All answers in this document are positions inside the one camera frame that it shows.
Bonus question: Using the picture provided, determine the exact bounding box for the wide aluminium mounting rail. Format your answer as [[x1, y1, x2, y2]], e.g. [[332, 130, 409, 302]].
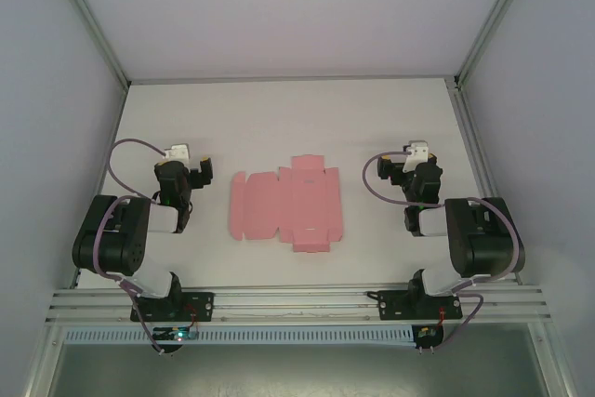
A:
[[44, 284, 555, 326]]

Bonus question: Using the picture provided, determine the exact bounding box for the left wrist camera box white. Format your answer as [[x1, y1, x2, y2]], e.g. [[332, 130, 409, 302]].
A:
[[168, 143, 192, 166]]

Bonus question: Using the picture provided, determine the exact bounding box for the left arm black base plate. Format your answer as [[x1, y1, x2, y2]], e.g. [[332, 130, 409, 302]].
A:
[[129, 291, 216, 324]]

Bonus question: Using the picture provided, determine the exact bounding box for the aluminium frame post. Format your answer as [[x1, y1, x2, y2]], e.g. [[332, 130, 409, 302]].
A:
[[46, 0, 134, 89], [452, 0, 536, 91]]

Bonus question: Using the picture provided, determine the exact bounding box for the black round mount disc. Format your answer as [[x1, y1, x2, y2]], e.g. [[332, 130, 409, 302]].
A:
[[149, 340, 185, 358], [416, 339, 445, 356]]

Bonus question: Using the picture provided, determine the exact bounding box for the aluminium frame leg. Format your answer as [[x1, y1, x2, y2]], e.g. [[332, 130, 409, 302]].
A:
[[530, 322, 578, 397], [22, 322, 67, 397]]

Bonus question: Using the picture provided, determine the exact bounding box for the grey slotted cable duct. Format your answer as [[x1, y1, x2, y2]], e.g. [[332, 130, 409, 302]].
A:
[[62, 325, 417, 348]]

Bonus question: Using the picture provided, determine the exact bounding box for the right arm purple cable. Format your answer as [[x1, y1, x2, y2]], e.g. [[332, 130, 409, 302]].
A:
[[362, 149, 527, 354]]

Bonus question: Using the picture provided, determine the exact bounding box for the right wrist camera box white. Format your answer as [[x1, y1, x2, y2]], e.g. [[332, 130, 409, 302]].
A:
[[402, 139, 430, 174]]

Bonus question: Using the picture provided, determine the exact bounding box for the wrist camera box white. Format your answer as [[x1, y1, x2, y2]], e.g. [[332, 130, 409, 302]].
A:
[[402, 139, 430, 174], [168, 143, 192, 166]]

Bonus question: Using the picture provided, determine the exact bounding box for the pink paper box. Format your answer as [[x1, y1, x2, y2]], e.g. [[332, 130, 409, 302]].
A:
[[227, 154, 344, 255]]

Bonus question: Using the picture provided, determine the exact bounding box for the thin aluminium frame bar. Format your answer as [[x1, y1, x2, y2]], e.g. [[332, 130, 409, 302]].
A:
[[127, 73, 459, 87]]

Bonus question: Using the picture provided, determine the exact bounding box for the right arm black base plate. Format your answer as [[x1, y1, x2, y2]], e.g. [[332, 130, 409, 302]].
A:
[[378, 289, 464, 323]]

